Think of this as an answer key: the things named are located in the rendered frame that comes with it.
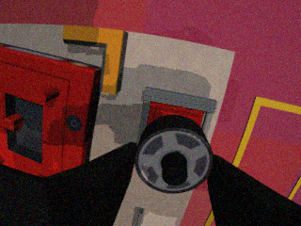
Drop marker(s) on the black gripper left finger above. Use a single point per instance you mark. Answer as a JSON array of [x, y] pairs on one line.
[[87, 195]]

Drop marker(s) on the black tyre with grey wheel rim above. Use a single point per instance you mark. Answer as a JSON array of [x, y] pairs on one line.
[[170, 134]]

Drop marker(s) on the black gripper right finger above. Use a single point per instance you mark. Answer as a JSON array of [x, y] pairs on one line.
[[240, 200]]

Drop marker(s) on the yellow rectangular outline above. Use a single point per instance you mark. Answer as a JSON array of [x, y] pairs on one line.
[[270, 103]]

